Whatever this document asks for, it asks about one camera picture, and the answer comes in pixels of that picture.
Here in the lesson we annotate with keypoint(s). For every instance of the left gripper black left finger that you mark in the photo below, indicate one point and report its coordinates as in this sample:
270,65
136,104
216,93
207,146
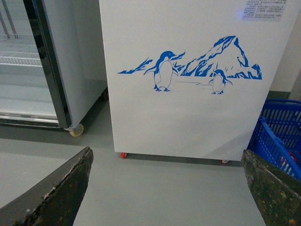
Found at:
56,199

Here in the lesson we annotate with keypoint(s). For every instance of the blue plastic shopping basket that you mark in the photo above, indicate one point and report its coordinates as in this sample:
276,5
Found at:
277,135

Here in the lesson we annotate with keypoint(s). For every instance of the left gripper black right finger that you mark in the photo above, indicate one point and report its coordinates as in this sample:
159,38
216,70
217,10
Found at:
276,194

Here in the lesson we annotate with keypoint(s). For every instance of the upright glass door fridge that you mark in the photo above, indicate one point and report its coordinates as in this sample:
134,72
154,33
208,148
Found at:
52,63

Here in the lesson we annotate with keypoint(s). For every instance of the white chest freezer blue rim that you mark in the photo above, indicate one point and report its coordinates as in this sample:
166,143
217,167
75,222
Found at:
188,78

